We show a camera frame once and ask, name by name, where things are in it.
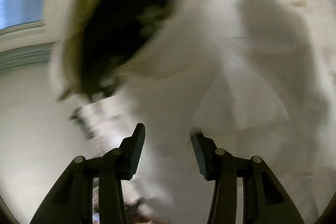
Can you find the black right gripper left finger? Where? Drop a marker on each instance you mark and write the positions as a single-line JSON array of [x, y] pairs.
[[70, 200]]

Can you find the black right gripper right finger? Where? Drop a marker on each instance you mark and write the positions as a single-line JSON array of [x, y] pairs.
[[264, 198]]

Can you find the white garment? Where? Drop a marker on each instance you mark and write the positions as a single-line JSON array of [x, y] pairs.
[[223, 69]]

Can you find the black garment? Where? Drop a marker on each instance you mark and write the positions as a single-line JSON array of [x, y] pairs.
[[99, 36]]

